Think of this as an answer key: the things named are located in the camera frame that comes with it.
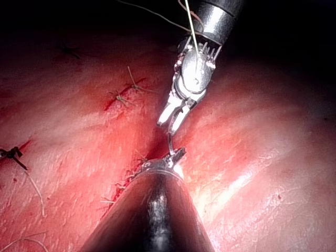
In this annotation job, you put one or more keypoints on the blue stitching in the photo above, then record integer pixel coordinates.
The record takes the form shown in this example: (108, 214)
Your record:
(107, 201)
(134, 85)

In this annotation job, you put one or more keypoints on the left arm needle driver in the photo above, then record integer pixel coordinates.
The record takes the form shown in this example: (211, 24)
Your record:
(160, 164)

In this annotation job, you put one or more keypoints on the right arm needle driver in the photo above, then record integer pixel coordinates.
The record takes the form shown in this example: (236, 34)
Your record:
(195, 71)

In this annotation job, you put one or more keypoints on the dark left arm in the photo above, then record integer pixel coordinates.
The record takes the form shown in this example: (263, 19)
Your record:
(131, 223)

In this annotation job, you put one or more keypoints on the blue thread piece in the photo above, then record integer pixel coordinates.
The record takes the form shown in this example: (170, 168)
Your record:
(25, 238)
(39, 193)

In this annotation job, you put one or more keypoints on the dark right arm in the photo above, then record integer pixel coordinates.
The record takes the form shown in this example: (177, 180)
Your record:
(218, 21)

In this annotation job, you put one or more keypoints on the black stitching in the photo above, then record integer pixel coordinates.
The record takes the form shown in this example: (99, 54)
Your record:
(11, 153)
(68, 50)

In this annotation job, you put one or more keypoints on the tissue pad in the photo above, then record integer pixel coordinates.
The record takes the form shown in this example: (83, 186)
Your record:
(262, 131)

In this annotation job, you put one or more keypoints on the right arm needle driver jaw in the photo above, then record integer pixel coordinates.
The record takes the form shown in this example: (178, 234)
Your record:
(166, 115)
(181, 118)

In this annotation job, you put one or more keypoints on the left arm needle driver jaw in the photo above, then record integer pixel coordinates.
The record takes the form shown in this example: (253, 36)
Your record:
(179, 153)

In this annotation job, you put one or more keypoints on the curved steel needle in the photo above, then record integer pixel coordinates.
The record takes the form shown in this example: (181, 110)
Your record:
(170, 143)

